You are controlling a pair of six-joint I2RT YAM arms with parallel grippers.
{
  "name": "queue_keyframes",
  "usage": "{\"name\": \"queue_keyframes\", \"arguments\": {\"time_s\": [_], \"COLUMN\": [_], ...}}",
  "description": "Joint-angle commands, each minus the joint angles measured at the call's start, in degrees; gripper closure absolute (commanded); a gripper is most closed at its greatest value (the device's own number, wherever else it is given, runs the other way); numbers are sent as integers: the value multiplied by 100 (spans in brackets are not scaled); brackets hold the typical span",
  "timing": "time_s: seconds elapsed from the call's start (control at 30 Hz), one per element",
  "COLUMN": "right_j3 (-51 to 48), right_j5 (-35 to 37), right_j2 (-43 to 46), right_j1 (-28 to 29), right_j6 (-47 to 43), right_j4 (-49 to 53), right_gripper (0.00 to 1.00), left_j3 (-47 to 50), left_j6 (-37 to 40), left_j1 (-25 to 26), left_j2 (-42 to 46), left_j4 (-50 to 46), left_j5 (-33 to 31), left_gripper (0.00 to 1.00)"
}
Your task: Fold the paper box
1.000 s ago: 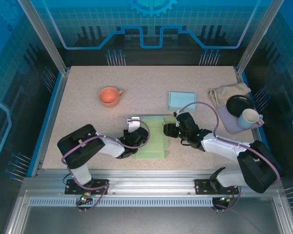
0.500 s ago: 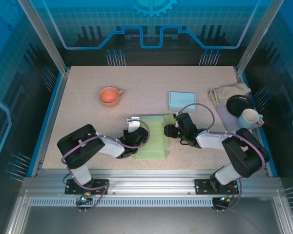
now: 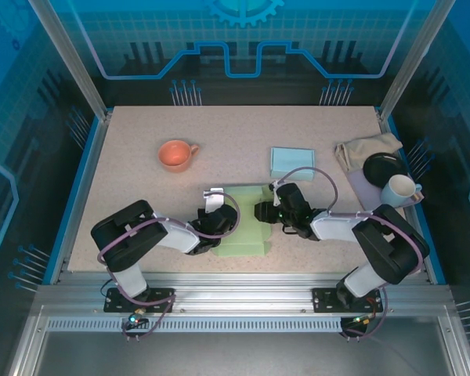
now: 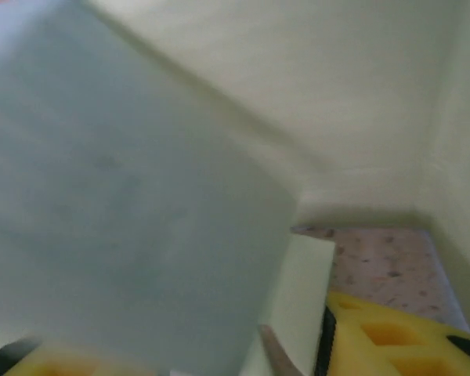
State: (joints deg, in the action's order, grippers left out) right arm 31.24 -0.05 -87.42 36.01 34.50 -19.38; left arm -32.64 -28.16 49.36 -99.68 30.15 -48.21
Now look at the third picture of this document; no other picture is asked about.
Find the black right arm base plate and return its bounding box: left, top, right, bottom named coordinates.
left=312, top=287, right=389, bottom=313

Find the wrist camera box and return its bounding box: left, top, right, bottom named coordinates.
left=201, top=187, right=227, bottom=215
left=268, top=179, right=284, bottom=208

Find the purple mat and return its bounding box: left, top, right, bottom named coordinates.
left=346, top=167, right=425, bottom=215

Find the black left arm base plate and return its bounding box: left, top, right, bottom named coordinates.
left=103, top=287, right=178, bottom=313

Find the orange mug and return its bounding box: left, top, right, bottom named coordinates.
left=157, top=139, right=200, bottom=173

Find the beige cloth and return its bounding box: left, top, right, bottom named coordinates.
left=334, top=132, right=403, bottom=172

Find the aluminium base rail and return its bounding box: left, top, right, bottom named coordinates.
left=34, top=272, right=455, bottom=314

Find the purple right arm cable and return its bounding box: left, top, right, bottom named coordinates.
left=276, top=167, right=424, bottom=340

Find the black plate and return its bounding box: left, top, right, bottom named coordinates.
left=362, top=152, right=410, bottom=188

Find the light blue mug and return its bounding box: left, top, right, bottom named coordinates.
left=380, top=174, right=424, bottom=208

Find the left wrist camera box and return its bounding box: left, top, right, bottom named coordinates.
left=201, top=187, right=227, bottom=215

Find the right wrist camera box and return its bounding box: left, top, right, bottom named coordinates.
left=268, top=179, right=284, bottom=208

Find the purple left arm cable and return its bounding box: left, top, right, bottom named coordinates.
left=96, top=190, right=242, bottom=342

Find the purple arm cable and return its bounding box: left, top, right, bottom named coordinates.
left=276, top=167, right=424, bottom=340
left=96, top=190, right=242, bottom=342

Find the light blue paper box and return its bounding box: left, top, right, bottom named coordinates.
left=269, top=146, right=316, bottom=183

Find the slotted cable duct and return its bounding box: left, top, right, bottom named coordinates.
left=45, top=316, right=345, bottom=334

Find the aluminium frame post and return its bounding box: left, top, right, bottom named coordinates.
left=26, top=0, right=113, bottom=121
left=378, top=0, right=457, bottom=122

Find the aluminium side rail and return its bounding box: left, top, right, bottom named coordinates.
left=49, top=111, right=113, bottom=285
left=378, top=111, right=436, bottom=284

